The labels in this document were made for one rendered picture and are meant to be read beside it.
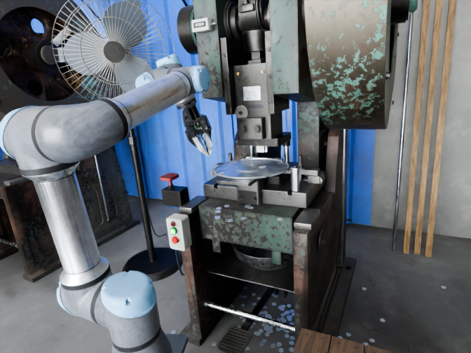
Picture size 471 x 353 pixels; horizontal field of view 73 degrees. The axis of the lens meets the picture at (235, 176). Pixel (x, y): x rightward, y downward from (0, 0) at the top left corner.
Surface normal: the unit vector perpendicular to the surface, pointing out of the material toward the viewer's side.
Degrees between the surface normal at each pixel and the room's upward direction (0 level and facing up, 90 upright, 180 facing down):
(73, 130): 79
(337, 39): 110
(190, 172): 90
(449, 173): 90
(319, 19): 103
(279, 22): 90
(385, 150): 90
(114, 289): 7
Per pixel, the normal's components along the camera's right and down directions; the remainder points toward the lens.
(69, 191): 0.83, 0.11
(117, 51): 0.23, 0.36
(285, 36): -0.45, 0.29
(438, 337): -0.07, -0.96
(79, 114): 0.28, -0.43
